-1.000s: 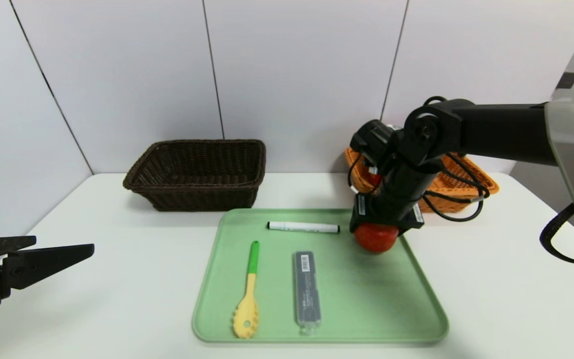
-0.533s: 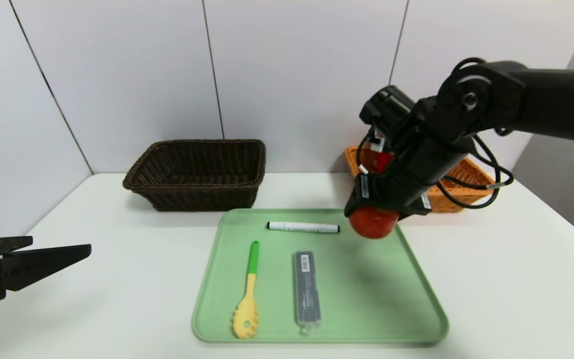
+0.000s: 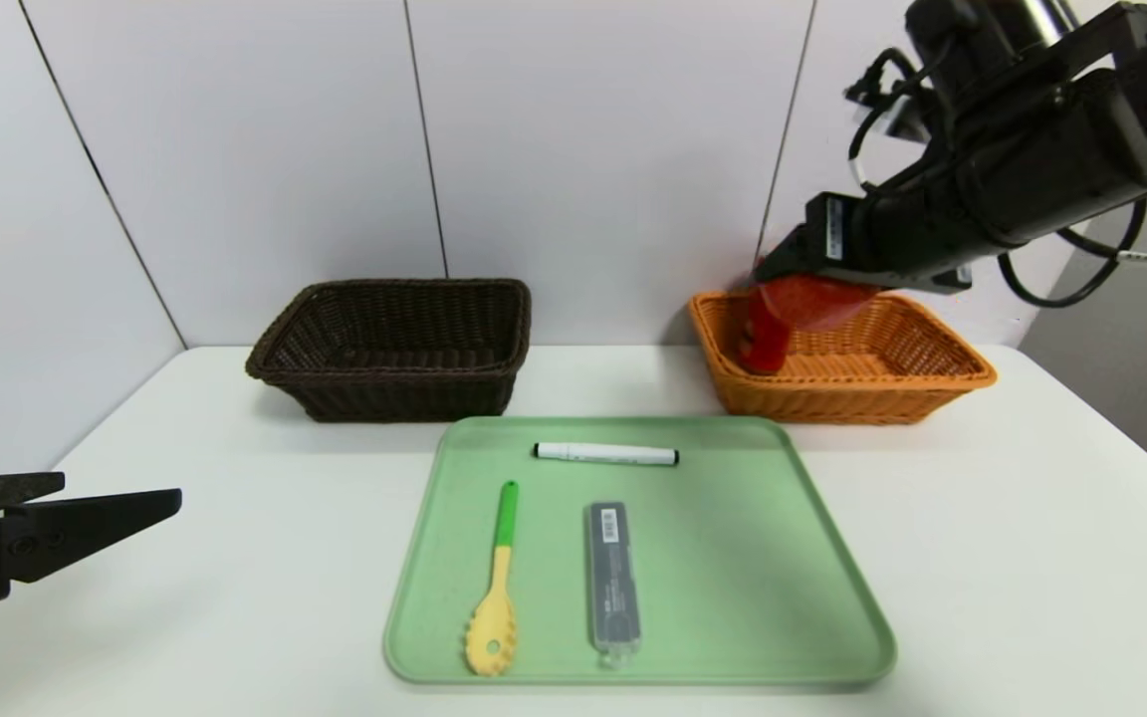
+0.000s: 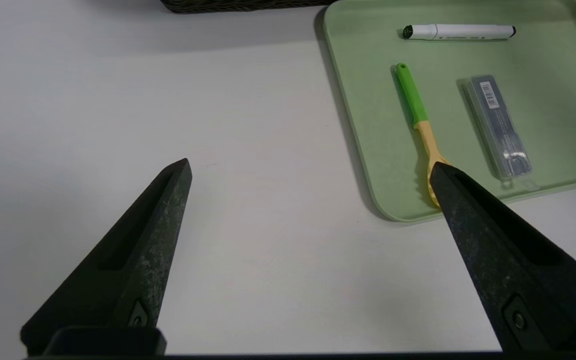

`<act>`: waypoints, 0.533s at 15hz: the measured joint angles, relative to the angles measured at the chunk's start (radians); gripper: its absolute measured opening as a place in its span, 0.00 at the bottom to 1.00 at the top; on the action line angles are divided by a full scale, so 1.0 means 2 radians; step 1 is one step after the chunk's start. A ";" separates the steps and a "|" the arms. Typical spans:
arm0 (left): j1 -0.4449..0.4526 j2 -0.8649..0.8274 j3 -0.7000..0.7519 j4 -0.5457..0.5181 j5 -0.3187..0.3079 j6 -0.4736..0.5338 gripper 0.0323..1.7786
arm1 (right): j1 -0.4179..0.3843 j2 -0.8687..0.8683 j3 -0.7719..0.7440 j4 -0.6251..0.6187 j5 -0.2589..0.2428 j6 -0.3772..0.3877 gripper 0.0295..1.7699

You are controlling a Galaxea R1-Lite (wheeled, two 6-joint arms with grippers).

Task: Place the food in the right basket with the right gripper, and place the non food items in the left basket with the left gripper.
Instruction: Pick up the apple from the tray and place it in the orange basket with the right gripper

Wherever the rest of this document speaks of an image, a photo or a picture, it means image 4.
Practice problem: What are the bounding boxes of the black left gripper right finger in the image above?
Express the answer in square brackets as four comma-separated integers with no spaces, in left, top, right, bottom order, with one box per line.
[429,162,576,356]

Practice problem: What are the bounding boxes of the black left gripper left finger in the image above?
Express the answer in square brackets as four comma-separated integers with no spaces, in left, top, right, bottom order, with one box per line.
[20,158,193,356]

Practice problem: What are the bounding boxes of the clear plastic pencil lead case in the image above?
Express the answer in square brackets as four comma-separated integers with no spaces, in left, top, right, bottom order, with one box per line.
[463,74,541,192]

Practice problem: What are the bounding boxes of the green yellow pasta spoon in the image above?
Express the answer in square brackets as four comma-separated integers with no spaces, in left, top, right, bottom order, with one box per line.
[394,62,453,208]

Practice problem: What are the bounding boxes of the dark brown wicker basket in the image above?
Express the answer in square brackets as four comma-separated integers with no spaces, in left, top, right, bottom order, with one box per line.
[159,0,339,14]

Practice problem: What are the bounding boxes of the light green plastic tray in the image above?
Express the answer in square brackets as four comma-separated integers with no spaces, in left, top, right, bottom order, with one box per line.
[323,0,576,222]

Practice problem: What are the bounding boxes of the white marker pen black caps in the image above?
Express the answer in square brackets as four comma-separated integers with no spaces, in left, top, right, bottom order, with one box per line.
[402,23,517,41]

